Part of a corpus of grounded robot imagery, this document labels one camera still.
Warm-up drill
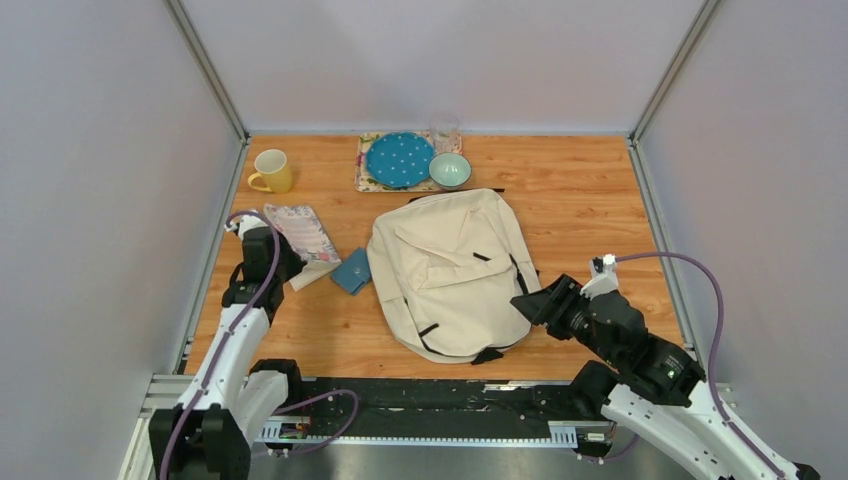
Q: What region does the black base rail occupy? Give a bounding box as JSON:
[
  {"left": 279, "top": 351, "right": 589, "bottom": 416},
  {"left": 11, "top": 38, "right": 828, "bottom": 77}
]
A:
[{"left": 275, "top": 377, "right": 617, "bottom": 446}]

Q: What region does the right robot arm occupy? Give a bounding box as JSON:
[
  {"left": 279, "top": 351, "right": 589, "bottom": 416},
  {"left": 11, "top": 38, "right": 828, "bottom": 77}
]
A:
[{"left": 511, "top": 275, "right": 820, "bottom": 479}]

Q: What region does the blue leather wallet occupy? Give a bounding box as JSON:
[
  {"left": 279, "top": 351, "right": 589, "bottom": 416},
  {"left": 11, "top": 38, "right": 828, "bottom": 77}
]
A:
[{"left": 331, "top": 248, "right": 372, "bottom": 296}]

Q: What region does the aluminium frame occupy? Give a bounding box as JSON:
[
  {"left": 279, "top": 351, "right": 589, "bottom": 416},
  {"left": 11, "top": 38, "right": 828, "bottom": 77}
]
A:
[{"left": 118, "top": 1, "right": 764, "bottom": 479}]

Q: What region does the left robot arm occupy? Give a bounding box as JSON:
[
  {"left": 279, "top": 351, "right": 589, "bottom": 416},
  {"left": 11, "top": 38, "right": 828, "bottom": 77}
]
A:
[{"left": 149, "top": 225, "right": 306, "bottom": 479}]

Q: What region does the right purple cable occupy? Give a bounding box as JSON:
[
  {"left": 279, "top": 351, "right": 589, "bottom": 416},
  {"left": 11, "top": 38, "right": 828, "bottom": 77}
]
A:
[{"left": 576, "top": 251, "right": 790, "bottom": 480}]

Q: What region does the clear drinking glass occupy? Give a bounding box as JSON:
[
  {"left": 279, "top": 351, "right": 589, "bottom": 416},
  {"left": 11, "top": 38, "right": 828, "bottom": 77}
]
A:
[{"left": 429, "top": 113, "right": 460, "bottom": 154}]

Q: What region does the beige canvas backpack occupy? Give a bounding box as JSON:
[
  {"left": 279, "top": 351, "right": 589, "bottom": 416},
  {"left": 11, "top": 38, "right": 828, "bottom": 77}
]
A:
[{"left": 366, "top": 189, "right": 541, "bottom": 365}]

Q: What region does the light teal bowl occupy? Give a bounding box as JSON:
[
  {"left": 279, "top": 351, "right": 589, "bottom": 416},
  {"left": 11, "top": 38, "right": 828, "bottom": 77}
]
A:
[{"left": 429, "top": 152, "right": 472, "bottom": 190}]

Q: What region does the floral cover book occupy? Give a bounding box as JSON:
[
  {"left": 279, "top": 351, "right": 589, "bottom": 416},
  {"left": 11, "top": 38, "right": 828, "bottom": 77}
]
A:
[{"left": 263, "top": 204, "right": 342, "bottom": 291}]

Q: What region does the yellow mug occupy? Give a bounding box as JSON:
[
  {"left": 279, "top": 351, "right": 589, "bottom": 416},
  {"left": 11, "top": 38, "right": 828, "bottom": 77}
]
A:
[{"left": 247, "top": 149, "right": 293, "bottom": 194}]

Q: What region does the blue polka dot plate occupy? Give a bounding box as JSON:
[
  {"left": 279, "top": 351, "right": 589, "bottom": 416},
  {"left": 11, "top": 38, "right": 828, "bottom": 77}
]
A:
[{"left": 364, "top": 132, "right": 435, "bottom": 188}]

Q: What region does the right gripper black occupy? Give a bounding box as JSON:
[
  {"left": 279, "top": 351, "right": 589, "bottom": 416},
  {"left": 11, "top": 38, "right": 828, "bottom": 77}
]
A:
[{"left": 508, "top": 274, "right": 621, "bottom": 369}]

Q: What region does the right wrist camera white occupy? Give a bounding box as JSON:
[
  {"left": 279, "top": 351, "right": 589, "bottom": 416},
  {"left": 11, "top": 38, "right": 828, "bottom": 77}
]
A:
[{"left": 580, "top": 254, "right": 619, "bottom": 299}]

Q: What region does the floral tray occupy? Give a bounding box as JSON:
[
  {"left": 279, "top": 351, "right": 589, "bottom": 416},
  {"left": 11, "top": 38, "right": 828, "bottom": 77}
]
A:
[{"left": 353, "top": 132, "right": 440, "bottom": 193}]

